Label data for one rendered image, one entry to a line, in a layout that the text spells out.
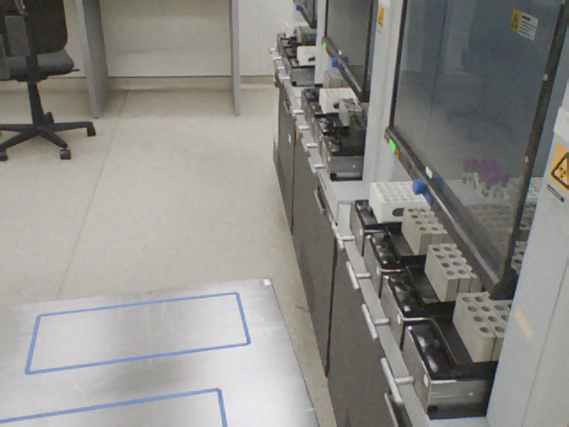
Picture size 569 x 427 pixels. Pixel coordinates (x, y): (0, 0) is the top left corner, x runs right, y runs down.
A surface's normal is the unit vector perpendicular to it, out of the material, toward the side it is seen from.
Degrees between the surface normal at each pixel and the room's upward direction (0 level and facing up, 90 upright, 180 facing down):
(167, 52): 90
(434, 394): 90
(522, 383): 90
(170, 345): 0
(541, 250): 90
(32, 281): 0
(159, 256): 0
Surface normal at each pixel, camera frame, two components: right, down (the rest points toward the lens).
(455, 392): 0.11, 0.48
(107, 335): 0.02, -0.88
